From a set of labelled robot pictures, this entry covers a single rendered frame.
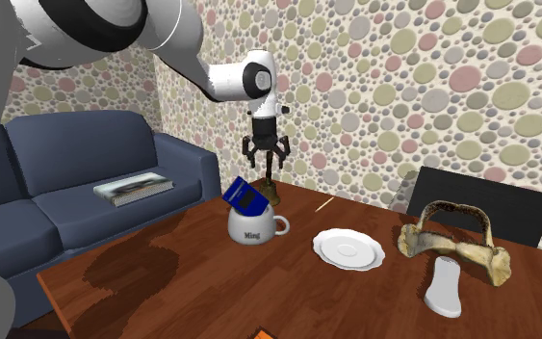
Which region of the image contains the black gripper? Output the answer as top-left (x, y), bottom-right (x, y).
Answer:
top-left (242, 117), bottom-right (293, 170)

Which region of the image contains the blue box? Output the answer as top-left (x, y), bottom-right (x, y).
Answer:
top-left (221, 176), bottom-right (271, 219)

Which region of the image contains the thin wooden stick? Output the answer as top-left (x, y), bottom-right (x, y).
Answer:
top-left (314, 196), bottom-right (336, 214)

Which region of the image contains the white mug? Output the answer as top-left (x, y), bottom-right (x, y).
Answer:
top-left (226, 205), bottom-right (292, 247)

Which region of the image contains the white plate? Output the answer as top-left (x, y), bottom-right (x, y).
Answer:
top-left (312, 227), bottom-right (387, 273)

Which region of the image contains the grey book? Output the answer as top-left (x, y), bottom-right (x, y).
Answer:
top-left (92, 171), bottom-right (176, 208)

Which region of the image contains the brown wooden table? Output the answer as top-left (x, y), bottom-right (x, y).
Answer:
top-left (37, 178), bottom-right (542, 339)

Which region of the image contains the blue sofa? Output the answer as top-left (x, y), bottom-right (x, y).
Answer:
top-left (0, 109), bottom-right (223, 329)

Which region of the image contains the black chair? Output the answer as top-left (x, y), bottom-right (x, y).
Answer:
top-left (405, 165), bottom-right (542, 249)

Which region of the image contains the white flat curved object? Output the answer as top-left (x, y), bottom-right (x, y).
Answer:
top-left (423, 255), bottom-right (463, 320)

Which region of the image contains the beige bone-shaped object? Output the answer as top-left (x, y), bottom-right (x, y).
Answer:
top-left (396, 199), bottom-right (513, 288)

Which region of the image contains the brass bell with wooden handle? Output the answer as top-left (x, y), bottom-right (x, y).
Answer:
top-left (258, 149), bottom-right (282, 207)

